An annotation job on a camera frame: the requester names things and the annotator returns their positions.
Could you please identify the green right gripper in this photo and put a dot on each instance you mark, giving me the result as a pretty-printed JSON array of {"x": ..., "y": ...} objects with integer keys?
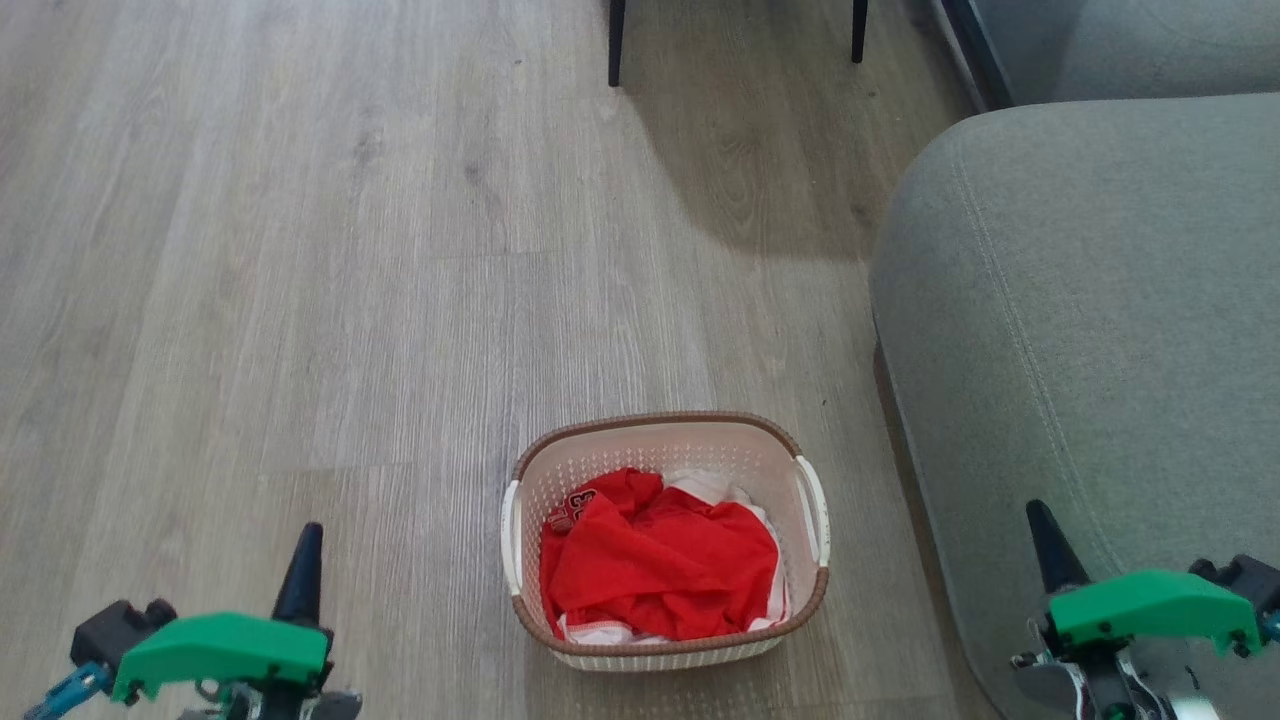
[{"x": 1150, "y": 605}]

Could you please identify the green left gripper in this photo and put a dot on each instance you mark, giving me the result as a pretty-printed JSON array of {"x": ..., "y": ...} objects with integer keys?
[{"x": 220, "y": 650}]

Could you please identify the white brown-rimmed laundry basket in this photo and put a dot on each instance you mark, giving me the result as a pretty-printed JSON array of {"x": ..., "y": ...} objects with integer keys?
[{"x": 660, "y": 445}]

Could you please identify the grey metallic right robot arm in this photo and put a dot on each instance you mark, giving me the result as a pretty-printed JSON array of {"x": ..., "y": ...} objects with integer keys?
[{"x": 1100, "y": 685}]

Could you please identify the grey-green fabric sofa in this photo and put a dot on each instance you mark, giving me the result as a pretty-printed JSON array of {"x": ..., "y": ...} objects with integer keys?
[{"x": 1080, "y": 320}]

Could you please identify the white garment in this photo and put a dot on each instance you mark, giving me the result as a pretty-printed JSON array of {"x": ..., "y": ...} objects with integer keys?
[{"x": 706, "y": 485}]

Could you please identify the red mesh jersey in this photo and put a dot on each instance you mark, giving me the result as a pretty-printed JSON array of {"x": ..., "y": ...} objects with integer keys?
[{"x": 660, "y": 570}]

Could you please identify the dark sofa base strip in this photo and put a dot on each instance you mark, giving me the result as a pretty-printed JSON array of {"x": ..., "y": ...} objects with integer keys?
[{"x": 975, "y": 50}]

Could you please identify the grey-green sofa section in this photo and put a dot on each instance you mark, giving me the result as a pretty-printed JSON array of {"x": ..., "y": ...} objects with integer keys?
[{"x": 1140, "y": 45}]

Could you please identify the black chair leg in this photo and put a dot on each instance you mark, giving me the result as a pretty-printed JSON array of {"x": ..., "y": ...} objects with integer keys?
[
  {"x": 859, "y": 30},
  {"x": 616, "y": 40}
]

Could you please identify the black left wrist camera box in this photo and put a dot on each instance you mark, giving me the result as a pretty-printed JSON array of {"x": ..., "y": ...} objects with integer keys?
[{"x": 115, "y": 630}]

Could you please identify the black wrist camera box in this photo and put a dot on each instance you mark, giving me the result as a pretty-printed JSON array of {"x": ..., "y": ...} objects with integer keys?
[
  {"x": 1245, "y": 580},
  {"x": 115, "y": 630}
]

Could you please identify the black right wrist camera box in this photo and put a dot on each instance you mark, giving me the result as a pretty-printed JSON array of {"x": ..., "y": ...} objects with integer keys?
[{"x": 1245, "y": 580}]

